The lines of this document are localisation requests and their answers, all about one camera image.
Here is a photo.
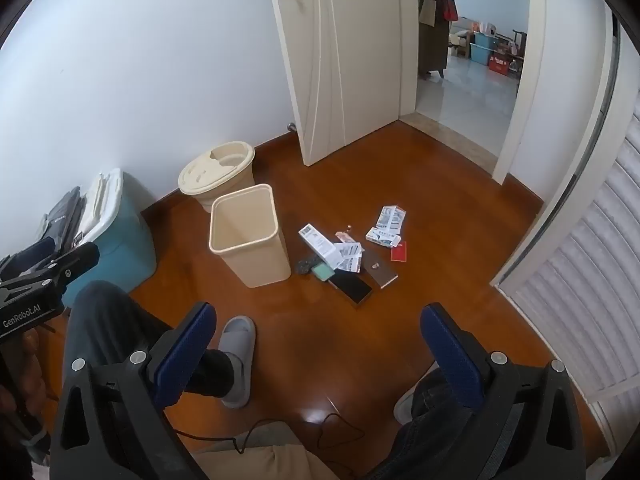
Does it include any blue storage bin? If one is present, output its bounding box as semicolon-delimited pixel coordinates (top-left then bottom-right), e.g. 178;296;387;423
472;32;499;66

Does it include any beige rectangular trash bin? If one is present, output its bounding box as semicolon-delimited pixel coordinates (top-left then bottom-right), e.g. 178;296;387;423
209;184;292;289

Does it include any white printed packet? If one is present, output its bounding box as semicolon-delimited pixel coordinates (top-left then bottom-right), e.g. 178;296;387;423
375;204;407;234

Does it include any black cable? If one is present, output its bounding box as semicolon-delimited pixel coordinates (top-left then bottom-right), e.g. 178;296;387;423
172;412;367;461

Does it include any person's right leg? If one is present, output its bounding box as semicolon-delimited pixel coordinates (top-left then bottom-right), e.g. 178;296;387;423
360;367;506;480

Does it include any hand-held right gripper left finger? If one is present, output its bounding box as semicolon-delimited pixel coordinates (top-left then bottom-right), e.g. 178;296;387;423
50;301;218;480

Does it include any brown flat box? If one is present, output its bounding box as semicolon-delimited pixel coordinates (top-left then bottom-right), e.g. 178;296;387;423
362;254;399;289

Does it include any dark wooden chair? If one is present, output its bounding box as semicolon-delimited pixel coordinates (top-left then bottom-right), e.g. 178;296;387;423
510;30;529;79

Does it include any black flat box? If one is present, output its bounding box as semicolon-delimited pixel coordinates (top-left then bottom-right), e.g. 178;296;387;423
329;270;374;306

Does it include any grey right slipper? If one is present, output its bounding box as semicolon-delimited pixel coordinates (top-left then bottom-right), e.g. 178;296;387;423
393;364;441;424

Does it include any grey slipper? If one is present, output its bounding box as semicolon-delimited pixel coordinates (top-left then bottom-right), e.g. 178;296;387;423
393;364;441;424
219;315;257;409

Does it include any blue cooler box white lid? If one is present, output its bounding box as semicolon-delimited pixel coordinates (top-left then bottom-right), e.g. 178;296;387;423
75;167;157;295

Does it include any black bag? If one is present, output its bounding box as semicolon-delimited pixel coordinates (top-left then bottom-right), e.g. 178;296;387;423
39;186;85;253

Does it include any white door frame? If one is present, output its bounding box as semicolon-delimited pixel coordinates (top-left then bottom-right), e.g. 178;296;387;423
492;0;547;186

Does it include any white louvered closet door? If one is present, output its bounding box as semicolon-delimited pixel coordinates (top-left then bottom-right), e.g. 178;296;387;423
492;110;640;461

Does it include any long white printed box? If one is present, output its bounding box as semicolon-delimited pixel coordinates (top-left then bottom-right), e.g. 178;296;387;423
299;225;337;269

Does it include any blue white medicine box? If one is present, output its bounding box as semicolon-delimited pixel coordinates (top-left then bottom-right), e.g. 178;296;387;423
365;227;404;249

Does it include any person's left leg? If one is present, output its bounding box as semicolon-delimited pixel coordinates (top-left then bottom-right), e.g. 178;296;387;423
62;280;236;402

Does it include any red crate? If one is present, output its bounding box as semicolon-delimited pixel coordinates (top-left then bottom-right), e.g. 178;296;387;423
487;53;514;76

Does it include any person's leg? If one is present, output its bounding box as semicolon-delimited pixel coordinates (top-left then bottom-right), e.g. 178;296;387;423
360;367;506;480
62;280;236;402

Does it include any grey left slipper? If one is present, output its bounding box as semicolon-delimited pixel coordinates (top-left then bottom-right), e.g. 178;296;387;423
219;315;257;409

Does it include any brown wooden cabinet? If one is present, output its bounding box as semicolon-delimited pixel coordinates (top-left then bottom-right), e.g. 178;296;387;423
417;20;451;80

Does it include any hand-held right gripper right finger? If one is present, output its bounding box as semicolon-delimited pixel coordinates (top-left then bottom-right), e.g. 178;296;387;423
420;302;586;480

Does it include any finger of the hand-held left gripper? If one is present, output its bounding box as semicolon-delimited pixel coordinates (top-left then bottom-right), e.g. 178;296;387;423
47;241;101;288
0;236;57;277

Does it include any beige cushion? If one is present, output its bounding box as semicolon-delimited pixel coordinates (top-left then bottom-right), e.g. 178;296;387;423
190;422;353;480

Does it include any round beige bucket with lid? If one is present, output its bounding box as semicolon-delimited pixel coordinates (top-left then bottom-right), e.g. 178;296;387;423
178;141;256;213

